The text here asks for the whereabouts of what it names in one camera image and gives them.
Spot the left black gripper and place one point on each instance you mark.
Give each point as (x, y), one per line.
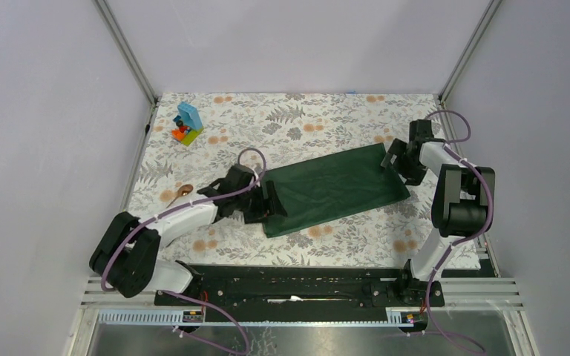
(259, 213)

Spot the aluminium rail left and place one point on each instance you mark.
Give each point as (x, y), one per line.
(94, 295)

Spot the aluminium rail right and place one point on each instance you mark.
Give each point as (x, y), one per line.
(481, 294)

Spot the colourful toy brick build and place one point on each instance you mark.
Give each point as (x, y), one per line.
(188, 124)

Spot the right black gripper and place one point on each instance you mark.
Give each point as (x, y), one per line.
(413, 176)

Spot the floral patterned table mat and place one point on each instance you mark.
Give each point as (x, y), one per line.
(282, 129)

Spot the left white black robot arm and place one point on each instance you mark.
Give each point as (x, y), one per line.
(127, 255)

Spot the aluminium frame post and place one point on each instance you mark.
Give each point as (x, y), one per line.
(468, 51)
(115, 30)

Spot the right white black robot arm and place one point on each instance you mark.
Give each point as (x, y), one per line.
(461, 208)

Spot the aluminium rail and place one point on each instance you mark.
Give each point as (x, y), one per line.
(481, 294)
(94, 295)

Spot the right aluminium frame post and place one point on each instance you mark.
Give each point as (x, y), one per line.
(468, 51)

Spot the dark green cloth napkin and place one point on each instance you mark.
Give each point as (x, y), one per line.
(330, 187)

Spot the left aluminium frame post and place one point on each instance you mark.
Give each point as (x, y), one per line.
(115, 30)

